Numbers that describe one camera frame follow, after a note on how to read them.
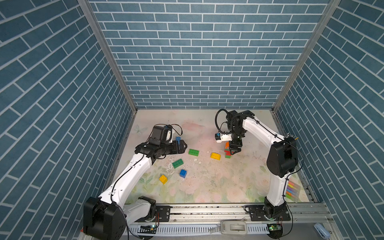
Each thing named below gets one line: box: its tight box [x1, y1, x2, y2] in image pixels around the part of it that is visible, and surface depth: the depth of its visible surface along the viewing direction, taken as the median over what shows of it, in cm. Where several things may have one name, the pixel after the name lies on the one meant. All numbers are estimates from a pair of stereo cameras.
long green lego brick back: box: [188, 149, 200, 157], surface depth 97 cm
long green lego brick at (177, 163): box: [172, 158, 184, 169], surface depth 93 cm
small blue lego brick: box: [179, 169, 188, 178], surface depth 86 cm
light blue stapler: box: [313, 223, 331, 240], surface depth 70 cm
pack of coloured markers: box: [285, 177, 301, 203], surface depth 82 cm
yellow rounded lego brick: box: [210, 152, 221, 161], surface depth 96 cm
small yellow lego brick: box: [159, 174, 168, 185], surface depth 84 cm
